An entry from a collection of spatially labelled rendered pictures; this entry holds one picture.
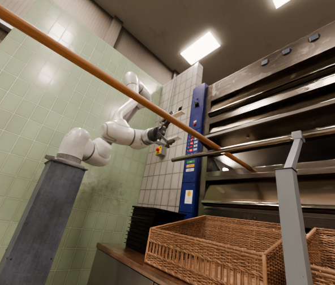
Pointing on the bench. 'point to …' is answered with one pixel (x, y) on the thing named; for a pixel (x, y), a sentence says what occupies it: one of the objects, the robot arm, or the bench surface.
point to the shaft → (18, 22)
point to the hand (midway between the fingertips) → (180, 124)
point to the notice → (188, 197)
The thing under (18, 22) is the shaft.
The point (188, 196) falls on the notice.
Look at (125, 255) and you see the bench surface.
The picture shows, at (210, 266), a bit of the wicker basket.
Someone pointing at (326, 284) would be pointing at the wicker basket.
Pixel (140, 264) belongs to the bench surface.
